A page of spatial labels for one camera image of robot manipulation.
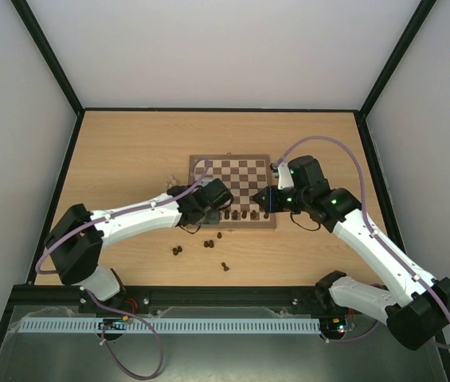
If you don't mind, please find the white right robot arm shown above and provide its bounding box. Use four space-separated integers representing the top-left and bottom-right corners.
252 155 450 350

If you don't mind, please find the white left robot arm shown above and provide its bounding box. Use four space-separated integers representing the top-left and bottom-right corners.
45 179 233 302

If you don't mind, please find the wooden chess board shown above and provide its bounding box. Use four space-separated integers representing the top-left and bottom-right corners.
188 153 276 231

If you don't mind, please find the dark chess pieces left cluster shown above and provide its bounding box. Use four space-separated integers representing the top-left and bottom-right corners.
172 246 183 255

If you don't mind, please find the light chess pieces left pile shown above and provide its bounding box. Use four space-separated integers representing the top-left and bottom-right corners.
166 175 178 189

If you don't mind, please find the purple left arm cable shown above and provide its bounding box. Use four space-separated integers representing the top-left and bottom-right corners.
35 158 165 379

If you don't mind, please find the light blue cable duct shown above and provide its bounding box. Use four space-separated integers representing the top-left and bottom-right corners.
14 317 321 335

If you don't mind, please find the black enclosure frame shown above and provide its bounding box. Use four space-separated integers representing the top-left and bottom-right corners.
0 0 450 382

